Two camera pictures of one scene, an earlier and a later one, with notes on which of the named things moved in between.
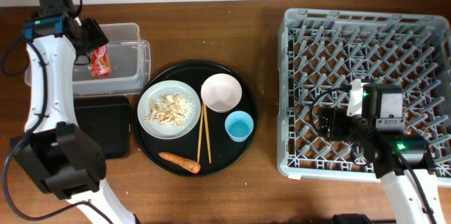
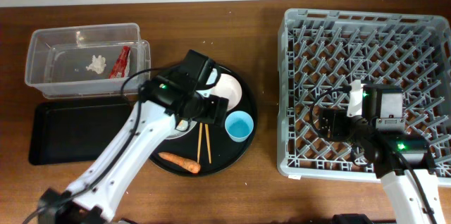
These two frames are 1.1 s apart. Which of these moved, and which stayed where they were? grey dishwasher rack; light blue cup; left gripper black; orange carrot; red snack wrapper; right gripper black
Moved: red snack wrapper; left gripper black
Stayed: grey dishwasher rack; right gripper black; light blue cup; orange carrot
